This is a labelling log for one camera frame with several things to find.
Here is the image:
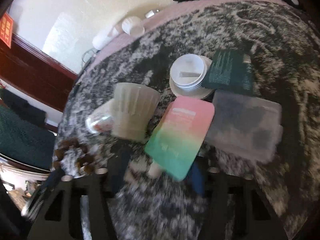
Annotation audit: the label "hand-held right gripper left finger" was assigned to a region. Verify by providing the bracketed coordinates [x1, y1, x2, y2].
[26, 147, 132, 240]

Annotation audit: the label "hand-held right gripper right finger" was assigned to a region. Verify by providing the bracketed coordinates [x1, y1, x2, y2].
[190, 160, 288, 240]

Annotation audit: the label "wooden bead bracelet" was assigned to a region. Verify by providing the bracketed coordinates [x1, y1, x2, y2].
[51, 137, 97, 177]

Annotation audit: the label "pink green gradient packet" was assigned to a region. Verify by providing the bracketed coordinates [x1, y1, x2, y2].
[144, 96, 216, 182]

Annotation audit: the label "grey ribbed cup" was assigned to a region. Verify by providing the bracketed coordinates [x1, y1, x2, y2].
[110, 82, 162, 142]

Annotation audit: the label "clear plastic box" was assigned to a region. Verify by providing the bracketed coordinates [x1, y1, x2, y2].
[205, 90, 284, 163]

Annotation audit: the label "dark green packet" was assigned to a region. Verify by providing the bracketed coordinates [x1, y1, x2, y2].
[201, 49, 254, 96]

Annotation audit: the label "translucent round jar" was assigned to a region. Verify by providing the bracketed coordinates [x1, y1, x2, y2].
[169, 54, 213, 98]

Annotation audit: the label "small clear wrapped item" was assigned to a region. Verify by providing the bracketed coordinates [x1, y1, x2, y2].
[85, 99, 118, 134]

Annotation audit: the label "dark green cloth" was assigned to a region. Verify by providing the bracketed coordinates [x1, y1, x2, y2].
[0, 105, 56, 170]

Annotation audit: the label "white tissue roll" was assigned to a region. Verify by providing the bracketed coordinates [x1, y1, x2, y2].
[92, 29, 118, 50]

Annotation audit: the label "dark wooden door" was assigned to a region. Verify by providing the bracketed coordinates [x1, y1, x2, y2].
[0, 34, 78, 113]

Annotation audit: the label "black white marbled blanket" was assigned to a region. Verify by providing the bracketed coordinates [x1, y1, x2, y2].
[54, 0, 320, 240]

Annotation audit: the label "pink blanket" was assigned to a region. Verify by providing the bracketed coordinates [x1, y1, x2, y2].
[87, 0, 288, 68]

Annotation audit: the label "red sign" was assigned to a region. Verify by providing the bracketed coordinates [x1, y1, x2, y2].
[0, 14, 14, 48]

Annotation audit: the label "grey cables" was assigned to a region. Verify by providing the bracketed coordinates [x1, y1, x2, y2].
[81, 47, 100, 63]

